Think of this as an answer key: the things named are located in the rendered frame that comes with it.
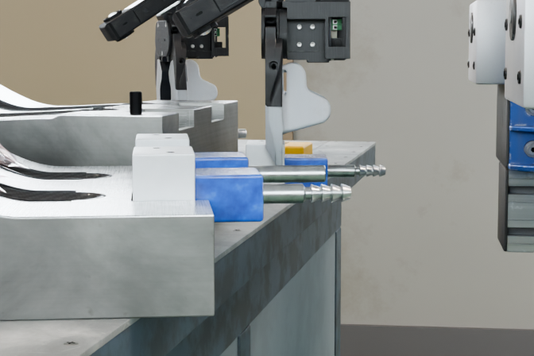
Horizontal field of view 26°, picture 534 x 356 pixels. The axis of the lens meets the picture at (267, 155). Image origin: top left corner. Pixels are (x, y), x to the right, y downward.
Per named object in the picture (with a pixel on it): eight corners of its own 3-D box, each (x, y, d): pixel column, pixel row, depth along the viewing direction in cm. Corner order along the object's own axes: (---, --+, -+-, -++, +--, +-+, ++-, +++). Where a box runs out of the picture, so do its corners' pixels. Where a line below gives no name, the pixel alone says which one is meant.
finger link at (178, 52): (190, 86, 146) (183, 20, 148) (178, 87, 146) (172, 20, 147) (180, 96, 151) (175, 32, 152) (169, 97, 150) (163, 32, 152)
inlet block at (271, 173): (319, 207, 84) (319, 132, 83) (330, 217, 79) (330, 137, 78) (137, 209, 82) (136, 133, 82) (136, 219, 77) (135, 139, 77)
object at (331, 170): (383, 195, 112) (383, 140, 111) (387, 203, 107) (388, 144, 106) (247, 195, 112) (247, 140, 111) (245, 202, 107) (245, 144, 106)
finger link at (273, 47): (282, 102, 102) (282, 7, 104) (265, 102, 102) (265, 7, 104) (282, 115, 107) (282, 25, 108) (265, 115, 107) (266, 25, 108)
